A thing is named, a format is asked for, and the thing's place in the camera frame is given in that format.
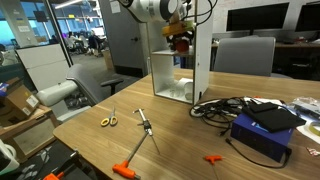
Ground white cylindrical cushion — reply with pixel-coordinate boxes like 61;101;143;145
35;79;79;108

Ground yellow wrist camera mount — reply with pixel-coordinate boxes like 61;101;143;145
161;20;196;38

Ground large orange T-handle hex key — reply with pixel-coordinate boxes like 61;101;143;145
111;131;149;180

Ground white paper roll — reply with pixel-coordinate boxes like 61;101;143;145
173;77;194;102

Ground white plastic container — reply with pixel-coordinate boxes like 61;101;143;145
0;139;20;176

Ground clear plastic cup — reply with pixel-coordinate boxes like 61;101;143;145
167;84;181;99

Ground small crumpled wrapper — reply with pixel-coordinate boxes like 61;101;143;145
306;147;320;157

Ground yellow handled scissors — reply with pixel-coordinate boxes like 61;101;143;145
100;106;119;128

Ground grey office chair with armrest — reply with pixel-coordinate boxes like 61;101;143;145
65;63;125;107

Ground blue cardboard box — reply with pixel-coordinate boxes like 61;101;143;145
230;113;295;163

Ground grey door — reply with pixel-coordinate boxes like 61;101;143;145
99;0;148;78

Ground wide black monitor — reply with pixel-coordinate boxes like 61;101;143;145
225;2;290;36

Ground clear plastic bag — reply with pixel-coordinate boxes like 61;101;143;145
289;96;320;121

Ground black patterned mat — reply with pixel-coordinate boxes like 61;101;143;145
9;139;98;180

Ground white open shelf cabinet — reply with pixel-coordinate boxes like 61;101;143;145
143;0;215;106

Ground thin black cable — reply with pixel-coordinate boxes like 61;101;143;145
225;137;293;169

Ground white partition cabinet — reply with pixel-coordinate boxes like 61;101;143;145
15;43;73;93

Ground black cable bundle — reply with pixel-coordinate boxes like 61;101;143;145
188;96;249;138

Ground wooden side table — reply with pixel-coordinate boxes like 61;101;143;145
0;104;63;164

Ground red plush toy with tag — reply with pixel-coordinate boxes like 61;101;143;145
174;39;190;54

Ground black fabric pouch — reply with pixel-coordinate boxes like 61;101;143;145
242;101;307;133

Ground yellow-green tape roll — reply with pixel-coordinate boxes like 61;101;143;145
307;120;320;138

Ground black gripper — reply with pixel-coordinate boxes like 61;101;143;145
166;31;196;53

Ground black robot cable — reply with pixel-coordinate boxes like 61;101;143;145
179;0;218;27

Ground small orange T-handle hex key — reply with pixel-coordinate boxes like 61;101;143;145
204;154;223;180

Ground digital caliper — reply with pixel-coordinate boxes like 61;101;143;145
132;108;161;156

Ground brown cardboard box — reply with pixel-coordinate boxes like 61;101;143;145
0;77;41;128

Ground orange and black clamp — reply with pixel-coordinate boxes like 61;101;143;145
43;149;81;180

